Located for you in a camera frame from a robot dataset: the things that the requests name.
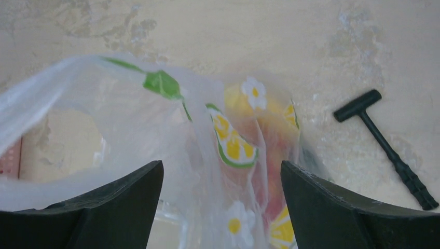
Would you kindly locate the red fake fruits in bag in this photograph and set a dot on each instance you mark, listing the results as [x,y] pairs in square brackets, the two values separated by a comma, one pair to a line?
[281,140]

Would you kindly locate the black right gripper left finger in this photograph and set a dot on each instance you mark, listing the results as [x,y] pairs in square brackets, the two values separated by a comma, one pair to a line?
[119,214]

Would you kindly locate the black toy hammer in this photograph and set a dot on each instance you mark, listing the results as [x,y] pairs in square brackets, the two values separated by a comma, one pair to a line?
[358,107]

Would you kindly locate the pink plastic basket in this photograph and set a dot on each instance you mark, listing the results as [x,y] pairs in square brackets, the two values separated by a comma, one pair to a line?
[10,161]

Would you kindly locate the yellow fake fruit in bag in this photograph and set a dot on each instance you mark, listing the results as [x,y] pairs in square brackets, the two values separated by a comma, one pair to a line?
[252,96]

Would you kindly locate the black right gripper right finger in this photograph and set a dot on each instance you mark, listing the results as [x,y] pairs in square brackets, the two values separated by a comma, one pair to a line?
[326,215]

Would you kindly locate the translucent printed plastic bag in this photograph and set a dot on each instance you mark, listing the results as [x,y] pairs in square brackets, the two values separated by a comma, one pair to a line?
[123,114]

